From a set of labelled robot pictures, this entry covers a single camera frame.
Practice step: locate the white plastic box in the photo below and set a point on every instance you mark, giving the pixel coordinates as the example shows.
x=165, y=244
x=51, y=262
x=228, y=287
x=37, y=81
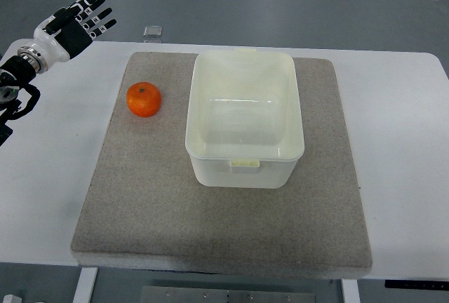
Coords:
x=244, y=124

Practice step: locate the orange fruit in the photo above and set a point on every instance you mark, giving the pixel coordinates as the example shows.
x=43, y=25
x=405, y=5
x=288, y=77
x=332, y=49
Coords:
x=143, y=99

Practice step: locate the small clear plastic square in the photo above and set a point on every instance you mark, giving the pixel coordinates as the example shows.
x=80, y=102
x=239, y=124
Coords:
x=153, y=31

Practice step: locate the grey metal plate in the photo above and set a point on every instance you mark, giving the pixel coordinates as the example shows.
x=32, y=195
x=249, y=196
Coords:
x=175, y=294

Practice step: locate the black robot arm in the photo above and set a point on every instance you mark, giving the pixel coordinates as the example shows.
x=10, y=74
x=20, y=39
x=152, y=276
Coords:
x=18, y=95

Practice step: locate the white object bottom left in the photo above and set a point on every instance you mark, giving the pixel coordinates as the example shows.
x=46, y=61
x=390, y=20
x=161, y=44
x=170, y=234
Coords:
x=11, y=299

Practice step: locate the white table leg left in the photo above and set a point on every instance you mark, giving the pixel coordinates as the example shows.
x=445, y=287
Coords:
x=85, y=285

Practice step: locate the grey felt mat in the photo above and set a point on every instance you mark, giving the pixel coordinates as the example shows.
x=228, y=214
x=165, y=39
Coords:
x=145, y=208

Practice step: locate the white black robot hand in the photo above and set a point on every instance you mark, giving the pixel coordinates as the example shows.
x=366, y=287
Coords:
x=70, y=30

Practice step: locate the black control panel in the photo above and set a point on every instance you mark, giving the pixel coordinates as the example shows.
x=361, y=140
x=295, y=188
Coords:
x=417, y=285

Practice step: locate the white table leg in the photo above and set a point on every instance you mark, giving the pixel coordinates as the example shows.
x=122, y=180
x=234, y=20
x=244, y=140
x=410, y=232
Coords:
x=350, y=291
x=85, y=285

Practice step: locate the white table leg right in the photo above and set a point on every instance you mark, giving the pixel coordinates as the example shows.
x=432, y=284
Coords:
x=350, y=291

